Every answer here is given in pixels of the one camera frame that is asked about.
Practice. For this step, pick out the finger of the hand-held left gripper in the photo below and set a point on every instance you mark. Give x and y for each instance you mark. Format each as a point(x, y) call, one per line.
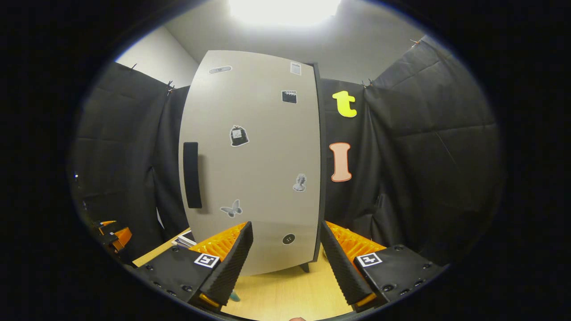
point(108, 223)
point(121, 237)

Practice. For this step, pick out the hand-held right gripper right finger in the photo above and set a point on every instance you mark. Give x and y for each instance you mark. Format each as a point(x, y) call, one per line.
point(342, 272)

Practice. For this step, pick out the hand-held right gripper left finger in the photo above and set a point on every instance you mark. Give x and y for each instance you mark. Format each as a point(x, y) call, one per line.
point(229, 272)

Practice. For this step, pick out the white and blue bottle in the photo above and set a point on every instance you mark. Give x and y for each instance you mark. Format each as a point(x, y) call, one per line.
point(235, 295)

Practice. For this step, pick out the grey cabinet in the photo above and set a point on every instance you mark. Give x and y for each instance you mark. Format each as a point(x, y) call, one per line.
point(322, 178)

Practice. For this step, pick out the grey cabinet door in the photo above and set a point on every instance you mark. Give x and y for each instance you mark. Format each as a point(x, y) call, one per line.
point(258, 169)

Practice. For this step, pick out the white portrait cover book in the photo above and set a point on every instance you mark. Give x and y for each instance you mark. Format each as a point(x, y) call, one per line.
point(186, 238)

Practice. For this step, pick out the dark blue book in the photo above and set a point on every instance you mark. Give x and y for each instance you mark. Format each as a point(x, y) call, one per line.
point(178, 244)

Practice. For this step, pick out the black backdrop cloth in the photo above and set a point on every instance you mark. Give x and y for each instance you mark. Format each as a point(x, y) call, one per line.
point(424, 169)

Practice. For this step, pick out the ceiling light panel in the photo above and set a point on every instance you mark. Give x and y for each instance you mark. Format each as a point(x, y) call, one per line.
point(285, 11)

